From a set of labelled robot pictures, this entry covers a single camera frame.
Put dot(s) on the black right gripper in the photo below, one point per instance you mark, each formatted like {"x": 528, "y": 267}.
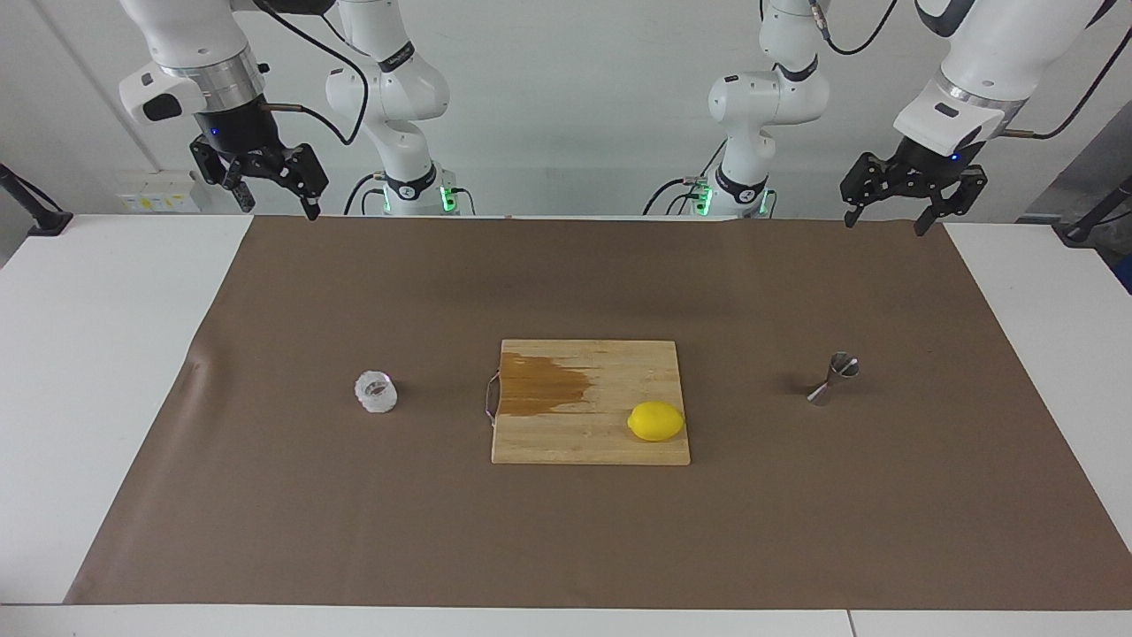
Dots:
{"x": 234, "y": 128}

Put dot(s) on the white wall socket box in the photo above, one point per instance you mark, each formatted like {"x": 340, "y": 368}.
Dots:
{"x": 159, "y": 190}

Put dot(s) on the wooden cutting board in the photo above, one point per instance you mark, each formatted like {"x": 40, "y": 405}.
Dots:
{"x": 584, "y": 438}

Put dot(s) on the yellow lemon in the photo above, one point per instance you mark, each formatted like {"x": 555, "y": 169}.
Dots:
{"x": 656, "y": 421}

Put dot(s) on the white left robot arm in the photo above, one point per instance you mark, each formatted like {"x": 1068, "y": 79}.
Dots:
{"x": 1008, "y": 44}

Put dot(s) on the steel cocktail jigger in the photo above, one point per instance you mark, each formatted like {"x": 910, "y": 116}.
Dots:
{"x": 831, "y": 382}

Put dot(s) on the blue object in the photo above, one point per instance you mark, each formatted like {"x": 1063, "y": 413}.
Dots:
{"x": 1127, "y": 276}

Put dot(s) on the brown paper table mat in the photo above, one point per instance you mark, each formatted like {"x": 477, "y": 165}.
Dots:
{"x": 796, "y": 513}

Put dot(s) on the dark gray panel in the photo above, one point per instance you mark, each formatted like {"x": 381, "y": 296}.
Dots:
{"x": 1083, "y": 168}

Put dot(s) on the small clear glass cup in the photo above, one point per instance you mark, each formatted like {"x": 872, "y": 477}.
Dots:
{"x": 376, "y": 394}

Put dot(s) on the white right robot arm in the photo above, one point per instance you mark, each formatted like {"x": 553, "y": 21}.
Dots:
{"x": 195, "y": 35}

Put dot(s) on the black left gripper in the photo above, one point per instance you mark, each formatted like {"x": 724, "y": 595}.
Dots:
{"x": 933, "y": 161}

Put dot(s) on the black clamp stand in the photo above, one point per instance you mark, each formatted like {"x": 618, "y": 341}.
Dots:
{"x": 1083, "y": 232}
{"x": 40, "y": 219}

